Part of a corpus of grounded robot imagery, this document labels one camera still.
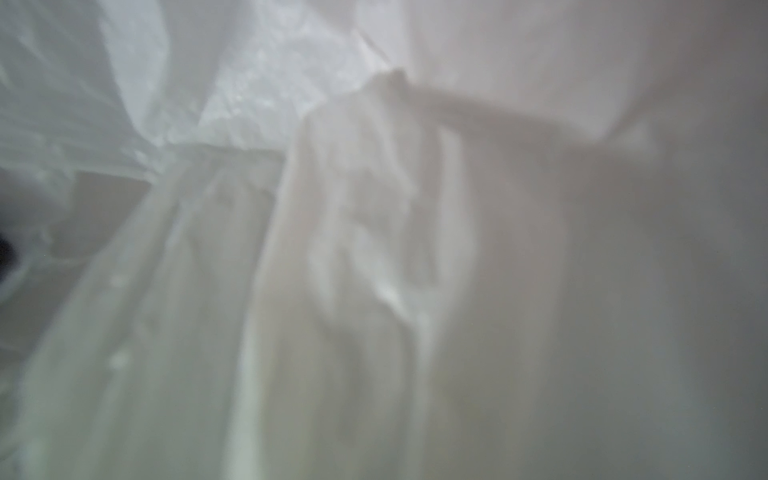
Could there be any white plastic bag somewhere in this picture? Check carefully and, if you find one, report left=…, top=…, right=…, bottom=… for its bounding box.
left=1, top=1, right=767, bottom=479

